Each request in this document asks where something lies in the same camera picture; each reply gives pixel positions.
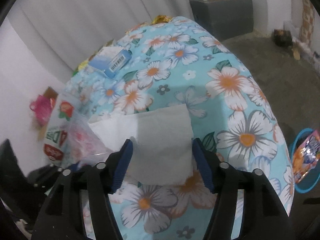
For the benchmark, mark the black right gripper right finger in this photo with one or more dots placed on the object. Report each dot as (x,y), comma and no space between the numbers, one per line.
(263,215)

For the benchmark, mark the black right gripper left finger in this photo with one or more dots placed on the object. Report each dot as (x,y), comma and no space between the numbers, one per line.
(62,214)

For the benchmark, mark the white AD milk bottle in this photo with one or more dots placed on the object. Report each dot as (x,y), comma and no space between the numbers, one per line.
(55,137)

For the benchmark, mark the white tissue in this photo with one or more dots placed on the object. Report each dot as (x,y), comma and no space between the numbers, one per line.
(162,151)

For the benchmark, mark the blue plastic trash basket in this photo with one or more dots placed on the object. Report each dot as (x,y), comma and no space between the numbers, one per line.
(304,155)

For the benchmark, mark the cardboard box with pink bag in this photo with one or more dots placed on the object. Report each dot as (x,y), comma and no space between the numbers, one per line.
(42,108)

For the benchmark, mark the blue white carton box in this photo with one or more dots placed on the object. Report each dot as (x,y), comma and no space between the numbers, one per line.
(110,60)

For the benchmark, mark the dark brown floor box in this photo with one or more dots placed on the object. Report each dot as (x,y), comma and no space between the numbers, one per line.
(282,38)

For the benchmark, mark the white curtain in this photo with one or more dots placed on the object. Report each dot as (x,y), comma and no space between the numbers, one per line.
(63,33)

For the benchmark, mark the floral blue tablecloth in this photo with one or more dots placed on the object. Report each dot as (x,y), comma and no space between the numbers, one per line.
(176,63)

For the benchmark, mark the patterned cardboard roll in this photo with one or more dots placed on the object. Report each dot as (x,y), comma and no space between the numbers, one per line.
(308,22)

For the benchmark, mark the dark grey cabinet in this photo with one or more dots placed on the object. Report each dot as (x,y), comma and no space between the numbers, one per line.
(224,19)

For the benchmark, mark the gold foil wrapper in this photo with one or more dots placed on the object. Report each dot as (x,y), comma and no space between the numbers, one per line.
(161,19)

